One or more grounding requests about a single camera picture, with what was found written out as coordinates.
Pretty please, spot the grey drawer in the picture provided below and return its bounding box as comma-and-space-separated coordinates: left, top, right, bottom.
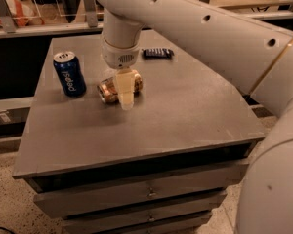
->
34, 158, 249, 218
63, 188, 227, 234
97, 211, 214, 234

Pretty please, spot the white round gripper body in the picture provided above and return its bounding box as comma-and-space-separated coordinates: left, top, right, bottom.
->
102, 37, 139, 69

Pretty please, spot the top grey drawer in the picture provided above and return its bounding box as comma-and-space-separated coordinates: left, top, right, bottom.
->
34, 158, 249, 218

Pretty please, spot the blue pepsi can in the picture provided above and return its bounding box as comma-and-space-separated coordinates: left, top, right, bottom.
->
53, 51, 86, 98

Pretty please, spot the orange white bag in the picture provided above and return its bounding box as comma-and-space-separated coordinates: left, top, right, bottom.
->
0, 0, 44, 27

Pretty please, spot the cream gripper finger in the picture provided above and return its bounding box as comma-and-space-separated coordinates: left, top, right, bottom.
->
113, 68, 135, 110

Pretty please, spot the grey drawer cabinet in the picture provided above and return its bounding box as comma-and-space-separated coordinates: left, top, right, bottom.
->
12, 29, 271, 234

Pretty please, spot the middle grey drawer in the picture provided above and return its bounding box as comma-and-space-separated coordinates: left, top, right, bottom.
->
63, 188, 227, 234

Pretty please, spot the orange gold soda can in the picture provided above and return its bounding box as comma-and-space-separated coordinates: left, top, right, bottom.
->
97, 70, 143, 103

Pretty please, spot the black ridged rectangular object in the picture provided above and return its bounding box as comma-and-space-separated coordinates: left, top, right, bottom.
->
143, 48, 174, 60

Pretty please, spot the bottom grey drawer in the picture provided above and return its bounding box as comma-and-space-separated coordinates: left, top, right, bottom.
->
97, 211, 214, 234

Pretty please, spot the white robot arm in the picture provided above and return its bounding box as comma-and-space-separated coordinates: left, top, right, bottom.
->
98, 0, 293, 234

